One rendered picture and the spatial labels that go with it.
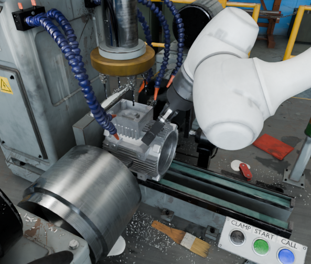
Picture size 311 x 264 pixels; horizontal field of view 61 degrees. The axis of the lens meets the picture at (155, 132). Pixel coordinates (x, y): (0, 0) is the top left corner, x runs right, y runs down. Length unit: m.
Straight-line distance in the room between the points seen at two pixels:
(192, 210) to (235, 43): 0.58
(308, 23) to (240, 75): 5.04
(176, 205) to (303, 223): 0.44
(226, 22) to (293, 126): 1.07
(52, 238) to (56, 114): 0.44
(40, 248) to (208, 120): 0.35
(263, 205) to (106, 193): 0.54
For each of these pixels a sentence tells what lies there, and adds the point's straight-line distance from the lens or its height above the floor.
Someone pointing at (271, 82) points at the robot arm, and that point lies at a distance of 0.45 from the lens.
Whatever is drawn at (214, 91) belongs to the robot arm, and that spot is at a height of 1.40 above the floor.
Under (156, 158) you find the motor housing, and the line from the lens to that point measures 0.81.
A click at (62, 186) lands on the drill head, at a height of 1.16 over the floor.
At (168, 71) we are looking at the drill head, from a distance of 1.07.
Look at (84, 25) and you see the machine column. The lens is 0.94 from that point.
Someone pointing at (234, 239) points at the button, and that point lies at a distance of 0.65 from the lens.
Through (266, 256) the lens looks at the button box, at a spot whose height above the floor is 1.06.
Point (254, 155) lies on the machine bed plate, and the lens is 1.28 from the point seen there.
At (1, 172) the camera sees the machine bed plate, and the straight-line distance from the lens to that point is 1.29.
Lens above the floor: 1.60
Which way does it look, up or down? 37 degrees down
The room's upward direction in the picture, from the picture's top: straight up
